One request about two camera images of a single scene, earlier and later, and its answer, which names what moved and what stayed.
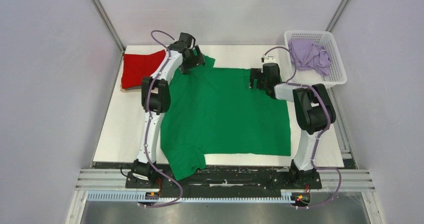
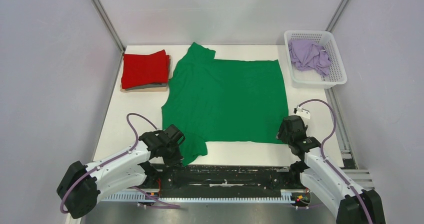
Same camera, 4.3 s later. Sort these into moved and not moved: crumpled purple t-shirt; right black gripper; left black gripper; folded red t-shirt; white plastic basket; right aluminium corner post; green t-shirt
Moved: left black gripper; right black gripper; green t-shirt
Not moved: crumpled purple t-shirt; right aluminium corner post; folded red t-shirt; white plastic basket
